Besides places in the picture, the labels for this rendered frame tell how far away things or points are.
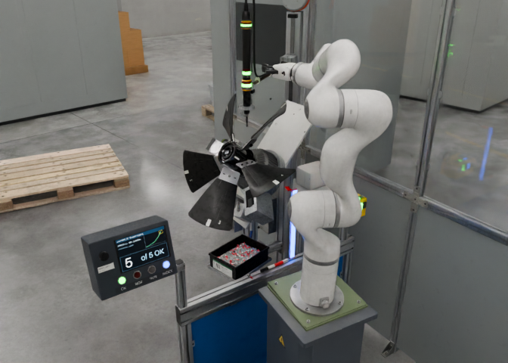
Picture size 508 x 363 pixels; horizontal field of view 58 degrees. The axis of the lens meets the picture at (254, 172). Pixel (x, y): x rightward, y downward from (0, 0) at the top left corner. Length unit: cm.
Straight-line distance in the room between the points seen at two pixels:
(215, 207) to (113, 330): 124
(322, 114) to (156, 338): 209
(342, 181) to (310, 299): 48
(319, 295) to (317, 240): 22
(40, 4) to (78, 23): 57
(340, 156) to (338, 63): 25
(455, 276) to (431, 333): 40
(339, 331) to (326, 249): 28
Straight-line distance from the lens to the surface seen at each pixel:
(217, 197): 214
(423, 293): 257
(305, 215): 141
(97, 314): 322
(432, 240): 240
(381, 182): 250
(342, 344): 169
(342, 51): 125
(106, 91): 784
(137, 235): 151
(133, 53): 1025
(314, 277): 157
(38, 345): 312
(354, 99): 118
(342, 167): 129
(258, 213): 212
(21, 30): 728
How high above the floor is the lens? 201
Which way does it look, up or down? 24 degrees down
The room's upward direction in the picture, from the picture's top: straight up
